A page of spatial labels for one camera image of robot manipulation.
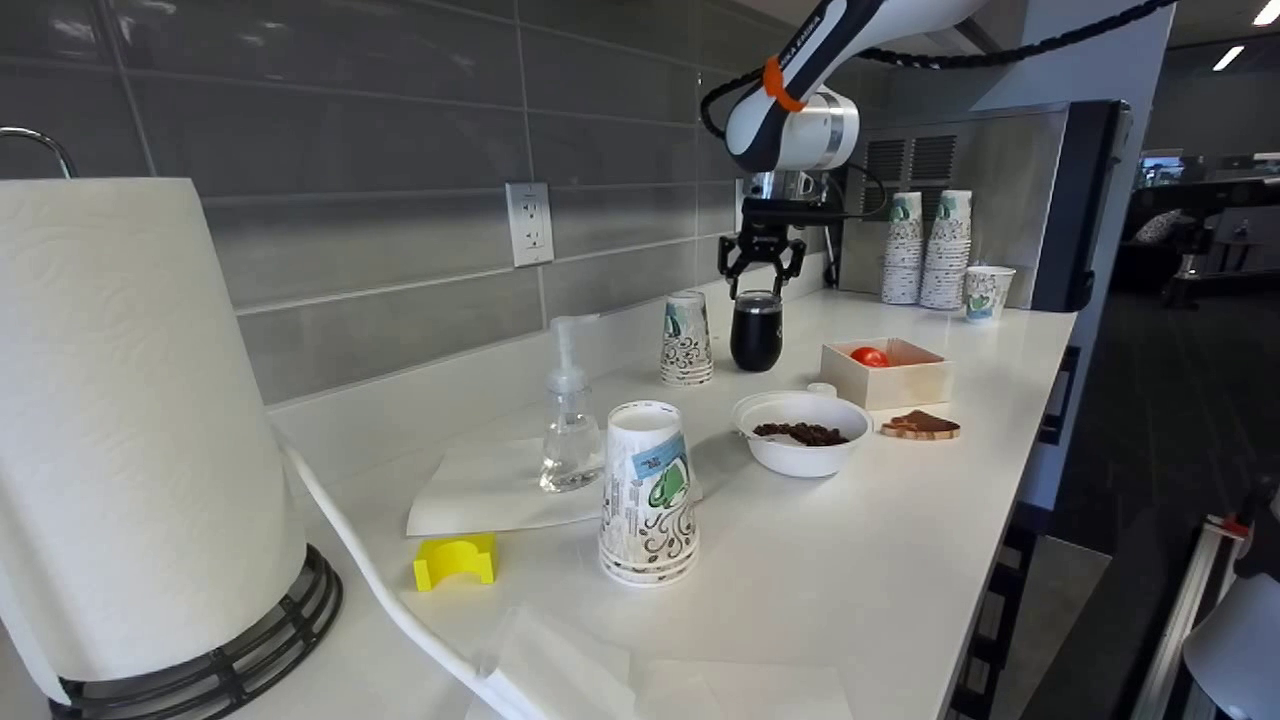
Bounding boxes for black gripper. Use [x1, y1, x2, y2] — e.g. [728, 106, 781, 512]
[717, 196, 850, 302]

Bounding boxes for black flask tumbler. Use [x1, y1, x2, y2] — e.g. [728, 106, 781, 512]
[728, 290, 787, 375]

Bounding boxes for patterned paper cup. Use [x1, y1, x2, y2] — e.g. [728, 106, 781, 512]
[961, 259, 1020, 325]
[597, 397, 706, 592]
[658, 287, 717, 393]

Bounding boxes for brown coffee beans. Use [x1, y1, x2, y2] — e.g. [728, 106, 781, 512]
[754, 419, 852, 449]

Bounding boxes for white bowl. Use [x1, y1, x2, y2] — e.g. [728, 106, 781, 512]
[728, 388, 874, 485]

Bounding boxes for clear pump bottle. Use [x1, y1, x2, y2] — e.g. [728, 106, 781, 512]
[537, 316, 609, 494]

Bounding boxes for black tall panel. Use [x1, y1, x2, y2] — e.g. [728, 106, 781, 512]
[1033, 94, 1128, 316]

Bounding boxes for white napkin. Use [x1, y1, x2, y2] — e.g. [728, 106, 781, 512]
[403, 430, 633, 541]

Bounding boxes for computer monitor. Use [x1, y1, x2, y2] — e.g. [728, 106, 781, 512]
[1138, 150, 1190, 190]

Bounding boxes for small yellow plastic object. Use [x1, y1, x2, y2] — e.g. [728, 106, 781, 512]
[408, 533, 502, 594]

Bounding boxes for white tripod leg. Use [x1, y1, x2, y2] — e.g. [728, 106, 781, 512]
[1133, 512, 1251, 720]

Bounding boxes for grey lamp shade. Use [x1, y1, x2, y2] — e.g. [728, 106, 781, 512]
[1182, 570, 1280, 720]

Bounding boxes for black paper towel holder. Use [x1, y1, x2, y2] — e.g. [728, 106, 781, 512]
[45, 541, 347, 720]

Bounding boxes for white paper towel roll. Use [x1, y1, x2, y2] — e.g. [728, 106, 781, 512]
[0, 176, 308, 703]

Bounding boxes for grey metal curved bar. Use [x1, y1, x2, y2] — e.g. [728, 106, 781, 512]
[0, 120, 74, 182]

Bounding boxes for white wall outlet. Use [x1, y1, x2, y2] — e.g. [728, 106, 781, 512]
[502, 178, 561, 273]

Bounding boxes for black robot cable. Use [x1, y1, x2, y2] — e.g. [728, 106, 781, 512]
[695, 0, 1182, 143]

